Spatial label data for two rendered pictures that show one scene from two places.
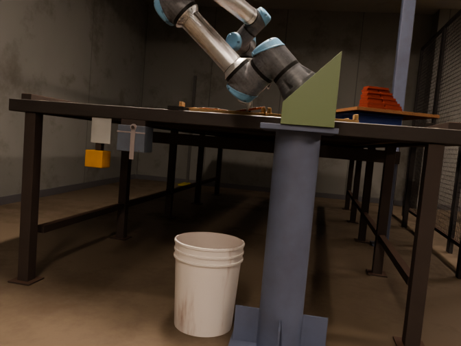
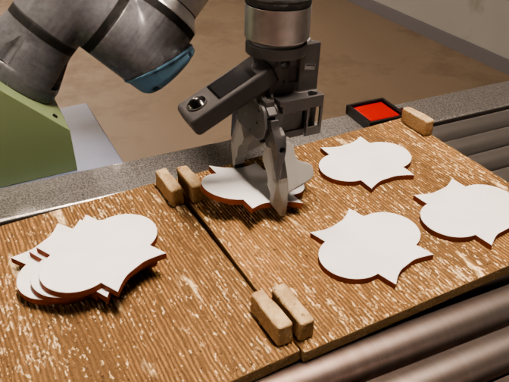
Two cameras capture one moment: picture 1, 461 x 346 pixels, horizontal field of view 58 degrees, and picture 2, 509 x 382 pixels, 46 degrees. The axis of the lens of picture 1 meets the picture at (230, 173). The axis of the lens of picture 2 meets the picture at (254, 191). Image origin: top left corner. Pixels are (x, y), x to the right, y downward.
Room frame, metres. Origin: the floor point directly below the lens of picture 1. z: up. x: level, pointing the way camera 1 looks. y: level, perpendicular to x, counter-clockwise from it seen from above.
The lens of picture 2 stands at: (2.54, -0.45, 1.39)
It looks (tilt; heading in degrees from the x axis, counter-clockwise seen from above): 34 degrees down; 145
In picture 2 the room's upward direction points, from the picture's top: straight up
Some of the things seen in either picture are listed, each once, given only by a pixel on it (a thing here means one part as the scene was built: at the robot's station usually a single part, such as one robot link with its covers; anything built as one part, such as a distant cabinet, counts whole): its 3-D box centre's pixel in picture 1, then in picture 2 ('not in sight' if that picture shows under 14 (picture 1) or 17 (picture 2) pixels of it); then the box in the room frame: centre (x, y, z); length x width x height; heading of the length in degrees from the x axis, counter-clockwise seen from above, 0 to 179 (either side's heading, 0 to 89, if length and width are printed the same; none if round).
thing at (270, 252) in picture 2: (226, 114); (366, 208); (2.10, 0.05, 0.93); 0.41 x 0.35 x 0.02; 82
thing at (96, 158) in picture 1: (99, 142); not in sight; (1.97, 0.64, 0.74); 0.09 x 0.08 x 0.24; 78
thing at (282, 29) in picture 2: not in sight; (276, 22); (2.00, -0.04, 1.17); 0.08 x 0.08 x 0.05
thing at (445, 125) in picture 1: (381, 141); not in sight; (3.69, -1.32, 0.90); 4.04 x 0.06 x 0.10; 168
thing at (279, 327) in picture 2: not in sight; (270, 316); (2.20, -0.19, 0.95); 0.06 x 0.02 x 0.03; 173
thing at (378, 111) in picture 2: not in sight; (376, 114); (1.90, 0.26, 0.92); 0.06 x 0.06 x 0.01; 78
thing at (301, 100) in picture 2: not in sight; (279, 88); (2.01, -0.03, 1.09); 0.09 x 0.08 x 0.12; 83
